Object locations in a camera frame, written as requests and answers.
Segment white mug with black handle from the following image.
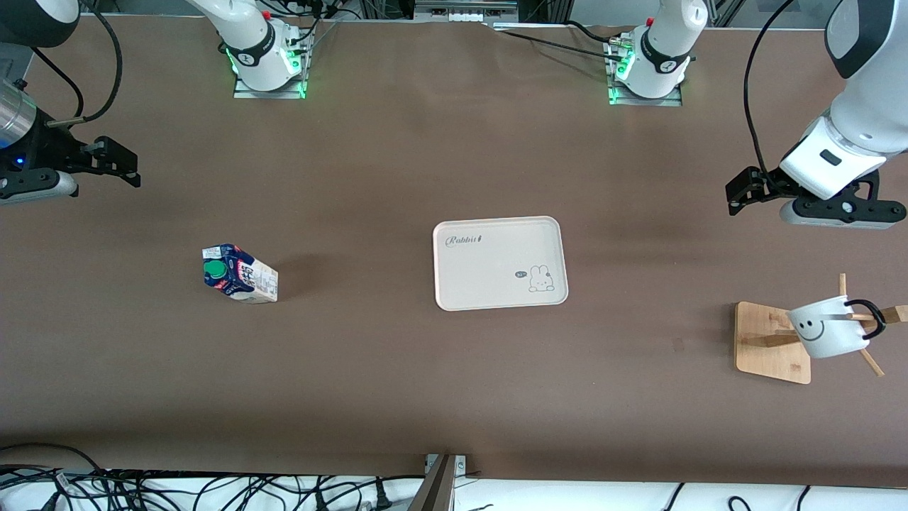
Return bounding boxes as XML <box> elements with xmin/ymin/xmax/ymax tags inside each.
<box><xmin>785</xmin><ymin>295</ymin><xmax>887</xmax><ymax>360</ymax></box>

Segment blue and white milk carton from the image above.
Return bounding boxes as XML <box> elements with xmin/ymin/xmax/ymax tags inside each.
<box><xmin>201</xmin><ymin>243</ymin><xmax>279</xmax><ymax>305</ymax></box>

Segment wooden mug tree rack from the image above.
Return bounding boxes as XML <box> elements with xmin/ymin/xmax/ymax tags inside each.
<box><xmin>733</xmin><ymin>273</ymin><xmax>908</xmax><ymax>386</ymax></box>

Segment cream rabbit print tray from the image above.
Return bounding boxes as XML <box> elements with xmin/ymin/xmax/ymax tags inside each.
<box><xmin>432</xmin><ymin>216</ymin><xmax>570</xmax><ymax>312</ymax></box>

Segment white lower shelf board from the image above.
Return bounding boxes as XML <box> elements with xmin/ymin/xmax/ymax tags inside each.
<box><xmin>0</xmin><ymin>471</ymin><xmax>908</xmax><ymax>511</ymax></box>

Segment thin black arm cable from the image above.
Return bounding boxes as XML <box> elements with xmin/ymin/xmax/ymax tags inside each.
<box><xmin>31</xmin><ymin>47</ymin><xmax>87</xmax><ymax>120</ymax></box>

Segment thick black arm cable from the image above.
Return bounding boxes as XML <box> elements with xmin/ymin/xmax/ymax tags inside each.
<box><xmin>743</xmin><ymin>0</ymin><xmax>797</xmax><ymax>180</ymax></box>
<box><xmin>48</xmin><ymin>0</ymin><xmax>124</xmax><ymax>128</ymax></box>

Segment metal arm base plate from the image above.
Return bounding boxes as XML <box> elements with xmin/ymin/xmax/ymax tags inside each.
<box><xmin>233</xmin><ymin>28</ymin><xmax>314</xmax><ymax>101</ymax></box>
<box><xmin>603</xmin><ymin>39</ymin><xmax>684</xmax><ymax>108</ymax></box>

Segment black table cable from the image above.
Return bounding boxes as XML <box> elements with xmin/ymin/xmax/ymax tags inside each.
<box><xmin>494</xmin><ymin>30</ymin><xmax>626</xmax><ymax>62</ymax></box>
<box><xmin>566</xmin><ymin>20</ymin><xmax>625</xmax><ymax>48</ymax></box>

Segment tangled black floor cables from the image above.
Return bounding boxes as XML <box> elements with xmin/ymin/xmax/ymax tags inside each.
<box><xmin>0</xmin><ymin>443</ymin><xmax>426</xmax><ymax>511</ymax></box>

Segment aluminium frame rail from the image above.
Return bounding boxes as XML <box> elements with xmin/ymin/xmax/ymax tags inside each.
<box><xmin>413</xmin><ymin>0</ymin><xmax>520</xmax><ymax>26</ymax></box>

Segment aluminium profile post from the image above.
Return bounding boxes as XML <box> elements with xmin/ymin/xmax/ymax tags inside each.
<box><xmin>407</xmin><ymin>452</ymin><xmax>470</xmax><ymax>511</ymax></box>

